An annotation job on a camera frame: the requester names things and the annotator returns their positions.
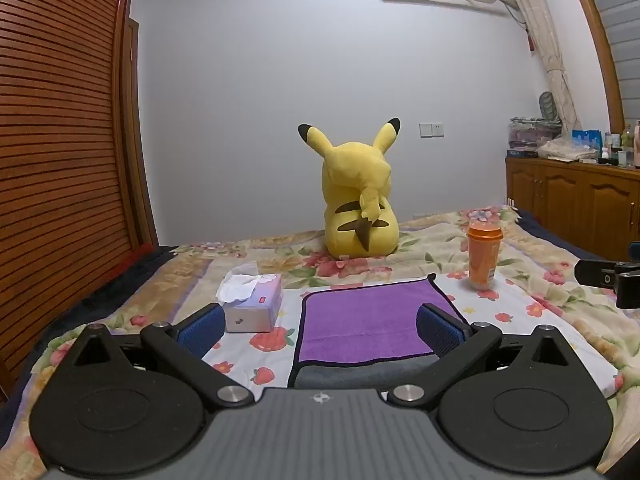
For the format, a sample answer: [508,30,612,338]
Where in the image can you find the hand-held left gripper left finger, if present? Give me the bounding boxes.
[74,303,254,414]

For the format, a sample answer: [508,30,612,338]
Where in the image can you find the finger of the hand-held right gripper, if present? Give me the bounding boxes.
[574,242,640,310]

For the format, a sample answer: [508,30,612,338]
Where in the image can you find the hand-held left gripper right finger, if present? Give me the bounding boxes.
[387,303,569,407]

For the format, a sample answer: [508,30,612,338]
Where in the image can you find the purple towel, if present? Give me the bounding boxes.
[291,274,471,366]

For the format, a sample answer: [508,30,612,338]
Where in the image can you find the grey towel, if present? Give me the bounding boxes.
[287,351,452,391]

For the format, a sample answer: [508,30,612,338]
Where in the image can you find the white tissue box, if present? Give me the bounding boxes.
[216,261,284,334]

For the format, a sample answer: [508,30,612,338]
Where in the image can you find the floral bed blanket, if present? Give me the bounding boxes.
[0,204,640,480]

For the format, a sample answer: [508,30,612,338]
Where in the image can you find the orange plastic bottle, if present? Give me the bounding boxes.
[465,220,505,292]

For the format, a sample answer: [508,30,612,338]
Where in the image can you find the wooden cabinet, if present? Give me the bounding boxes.
[504,154,640,257]

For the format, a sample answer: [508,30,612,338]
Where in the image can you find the folded beige cloth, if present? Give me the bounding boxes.
[537,137,601,163]

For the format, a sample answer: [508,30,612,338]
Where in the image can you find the blue box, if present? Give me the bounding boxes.
[571,129,605,154]

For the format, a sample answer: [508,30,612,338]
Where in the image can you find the clear bag of bedding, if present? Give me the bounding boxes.
[508,117,564,150]

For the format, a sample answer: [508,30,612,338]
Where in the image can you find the yellow plush toy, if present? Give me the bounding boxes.
[298,117,402,260]

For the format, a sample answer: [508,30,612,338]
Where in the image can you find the dark green fan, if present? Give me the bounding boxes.
[537,90,560,122]

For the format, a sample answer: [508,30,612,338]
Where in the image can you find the wooden louvered wardrobe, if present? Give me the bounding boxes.
[0,0,162,403]

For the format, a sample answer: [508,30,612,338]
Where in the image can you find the beige curtain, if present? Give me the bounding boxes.
[499,0,584,135]

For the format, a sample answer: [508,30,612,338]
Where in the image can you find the grey window blind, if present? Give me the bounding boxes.
[584,0,640,128]

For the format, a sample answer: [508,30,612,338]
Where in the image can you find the wooden window frame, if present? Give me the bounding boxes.
[561,0,632,137]

